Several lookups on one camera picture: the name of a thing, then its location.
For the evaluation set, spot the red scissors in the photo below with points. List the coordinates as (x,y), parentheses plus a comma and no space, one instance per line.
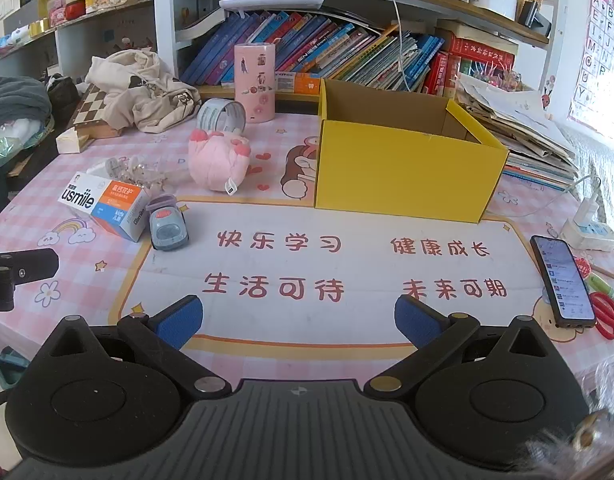
(603,307)

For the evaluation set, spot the row of books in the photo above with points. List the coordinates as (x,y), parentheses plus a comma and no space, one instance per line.
(324,44)

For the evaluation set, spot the red dictionary books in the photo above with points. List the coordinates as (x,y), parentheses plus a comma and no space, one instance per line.
(464,56)

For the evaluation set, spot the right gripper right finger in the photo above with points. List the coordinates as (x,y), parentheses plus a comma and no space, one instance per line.
(437,339)

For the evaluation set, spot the stack of papers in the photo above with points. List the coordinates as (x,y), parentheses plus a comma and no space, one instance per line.
(538,150)

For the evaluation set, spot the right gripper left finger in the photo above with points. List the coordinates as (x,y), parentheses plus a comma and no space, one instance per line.
(157,340)

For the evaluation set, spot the black smartphone on desk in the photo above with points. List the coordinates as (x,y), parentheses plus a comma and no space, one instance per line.
(566,289)

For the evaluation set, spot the blue grey toy car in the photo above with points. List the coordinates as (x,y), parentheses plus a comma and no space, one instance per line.
(168,230)

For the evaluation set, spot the white shelf lamp bar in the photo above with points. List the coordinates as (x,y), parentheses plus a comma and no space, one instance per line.
(253,5)

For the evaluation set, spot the pink cartoon desk mat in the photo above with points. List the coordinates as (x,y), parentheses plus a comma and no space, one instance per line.
(287,291)

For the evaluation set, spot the wooden chessboard box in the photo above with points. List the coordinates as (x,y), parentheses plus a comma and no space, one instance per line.
(88,117)

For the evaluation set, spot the clear tape roll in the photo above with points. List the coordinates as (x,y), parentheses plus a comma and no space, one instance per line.
(222,115)

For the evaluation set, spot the orange small box on shelf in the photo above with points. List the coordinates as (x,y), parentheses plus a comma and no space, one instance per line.
(304,84)

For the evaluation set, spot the usmile toothpaste box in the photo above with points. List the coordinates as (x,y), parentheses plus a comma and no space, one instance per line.
(115,207)

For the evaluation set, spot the alphabet wall poster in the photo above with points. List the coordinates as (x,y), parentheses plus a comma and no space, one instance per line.
(592,103)

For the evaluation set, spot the pink plush toy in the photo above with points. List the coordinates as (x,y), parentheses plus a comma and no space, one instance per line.
(218,161)

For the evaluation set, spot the beige cloth bag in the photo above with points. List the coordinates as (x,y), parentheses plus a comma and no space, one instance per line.
(140,92)

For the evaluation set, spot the white power strip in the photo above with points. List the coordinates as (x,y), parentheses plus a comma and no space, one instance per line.
(583,232)

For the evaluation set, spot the pink cylindrical canister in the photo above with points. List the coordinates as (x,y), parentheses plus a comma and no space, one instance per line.
(254,81)

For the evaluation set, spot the clear plastic crumpled wrapper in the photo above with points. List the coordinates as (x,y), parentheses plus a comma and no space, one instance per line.
(133,171)

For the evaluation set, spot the grey folded clothes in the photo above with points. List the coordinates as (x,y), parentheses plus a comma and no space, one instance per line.
(23,98)

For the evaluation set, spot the yellow cardboard box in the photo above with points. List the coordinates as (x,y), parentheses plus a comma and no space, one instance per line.
(403,153)

